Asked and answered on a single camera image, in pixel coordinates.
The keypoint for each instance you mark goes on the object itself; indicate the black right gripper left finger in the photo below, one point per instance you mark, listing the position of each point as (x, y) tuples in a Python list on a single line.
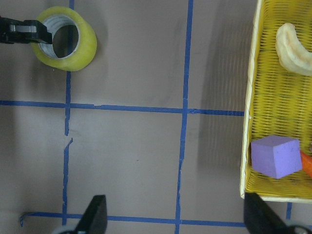
[(94, 220)]

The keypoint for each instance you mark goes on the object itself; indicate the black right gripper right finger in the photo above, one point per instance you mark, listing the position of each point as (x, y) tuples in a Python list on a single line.
[(259, 218)]

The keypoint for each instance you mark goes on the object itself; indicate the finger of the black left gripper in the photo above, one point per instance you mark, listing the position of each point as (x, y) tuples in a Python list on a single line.
[(25, 32)]

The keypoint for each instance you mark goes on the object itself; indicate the yellow clear tape roll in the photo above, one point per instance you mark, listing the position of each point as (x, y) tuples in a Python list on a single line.
[(74, 40)]

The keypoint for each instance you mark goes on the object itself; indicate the purple foam cube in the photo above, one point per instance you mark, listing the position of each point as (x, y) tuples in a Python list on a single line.
[(276, 156)]

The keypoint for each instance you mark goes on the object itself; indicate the orange toy carrot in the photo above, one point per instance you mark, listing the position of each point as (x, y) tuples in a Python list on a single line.
[(306, 163)]

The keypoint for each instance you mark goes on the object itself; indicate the yellow woven plastic tray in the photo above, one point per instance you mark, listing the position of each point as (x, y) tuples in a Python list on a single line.
[(277, 101)]

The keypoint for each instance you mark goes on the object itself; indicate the beige toy croissant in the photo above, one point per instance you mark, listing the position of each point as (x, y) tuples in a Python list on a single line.
[(293, 56)]

